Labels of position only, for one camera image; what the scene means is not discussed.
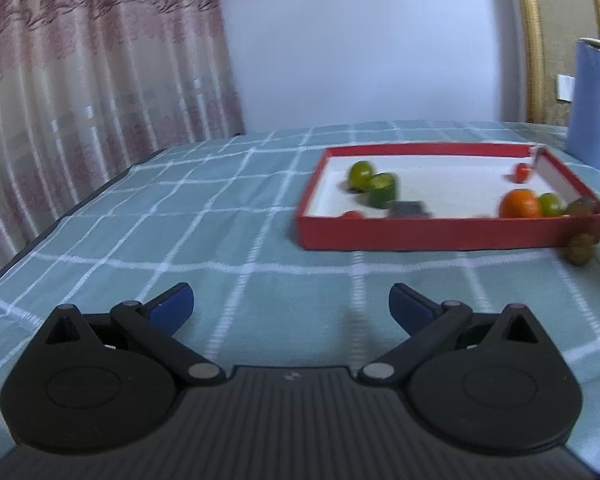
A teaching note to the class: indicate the patterned beige curtain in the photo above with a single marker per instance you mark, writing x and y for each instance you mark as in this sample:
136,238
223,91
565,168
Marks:
80,85

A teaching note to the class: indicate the green plaid blanket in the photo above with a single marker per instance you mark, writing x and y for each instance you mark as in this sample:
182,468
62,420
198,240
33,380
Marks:
230,240

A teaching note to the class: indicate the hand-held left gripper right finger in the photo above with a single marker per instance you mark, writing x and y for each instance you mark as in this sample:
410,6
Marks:
410,310

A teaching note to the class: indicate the gold framed headboard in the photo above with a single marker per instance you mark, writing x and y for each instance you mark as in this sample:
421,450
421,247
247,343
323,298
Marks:
532,60

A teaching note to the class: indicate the small red tomato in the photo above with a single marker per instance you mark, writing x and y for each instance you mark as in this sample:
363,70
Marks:
521,172
351,214

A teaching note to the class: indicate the orange tangerine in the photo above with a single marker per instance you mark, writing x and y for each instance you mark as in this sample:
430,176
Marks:
520,204

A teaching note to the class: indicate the white wall socket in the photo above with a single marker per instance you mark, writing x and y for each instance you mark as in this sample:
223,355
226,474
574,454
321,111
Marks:
565,87

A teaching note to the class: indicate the small dark object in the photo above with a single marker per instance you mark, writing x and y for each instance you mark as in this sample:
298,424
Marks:
407,208

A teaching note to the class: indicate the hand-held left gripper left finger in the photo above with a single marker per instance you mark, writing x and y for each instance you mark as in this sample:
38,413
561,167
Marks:
172,308

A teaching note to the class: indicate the green lime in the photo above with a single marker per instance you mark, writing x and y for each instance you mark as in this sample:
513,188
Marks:
551,205
360,175

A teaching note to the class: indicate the red cardboard box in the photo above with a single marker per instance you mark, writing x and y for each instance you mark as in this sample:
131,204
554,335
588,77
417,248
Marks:
430,235

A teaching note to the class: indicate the light blue container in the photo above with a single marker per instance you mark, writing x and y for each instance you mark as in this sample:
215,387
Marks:
592,110

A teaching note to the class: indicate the brown kiwi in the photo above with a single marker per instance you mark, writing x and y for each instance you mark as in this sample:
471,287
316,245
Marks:
580,249
582,207

